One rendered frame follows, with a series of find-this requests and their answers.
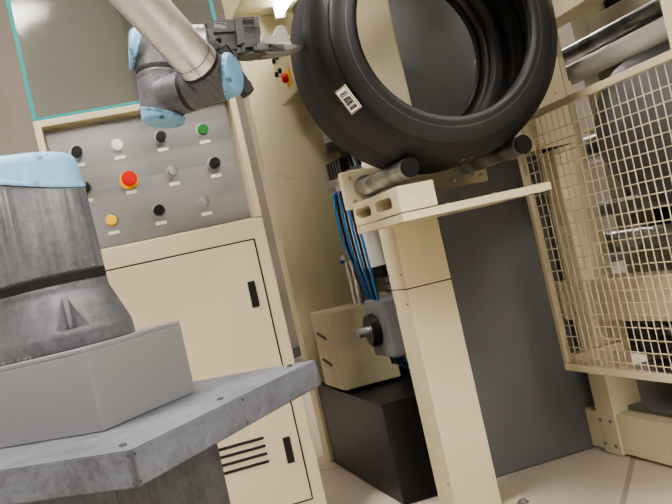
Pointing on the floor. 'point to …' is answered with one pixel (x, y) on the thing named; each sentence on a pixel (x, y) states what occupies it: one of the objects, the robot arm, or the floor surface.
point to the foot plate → (513, 497)
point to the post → (430, 314)
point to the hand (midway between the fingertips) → (296, 51)
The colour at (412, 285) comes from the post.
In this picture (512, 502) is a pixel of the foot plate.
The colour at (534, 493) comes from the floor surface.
